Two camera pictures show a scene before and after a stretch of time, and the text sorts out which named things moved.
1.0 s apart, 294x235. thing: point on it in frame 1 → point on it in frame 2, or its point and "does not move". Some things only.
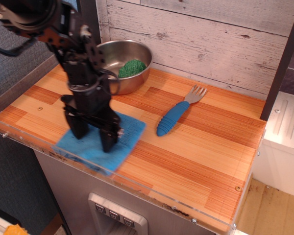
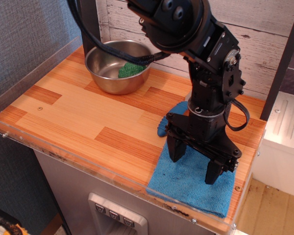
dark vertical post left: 89,17 does not move
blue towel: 88,151 → 183,182
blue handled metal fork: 175,114 does not move
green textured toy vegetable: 131,67 does not move
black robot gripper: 93,107 → 205,131
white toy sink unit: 279,160 does not move
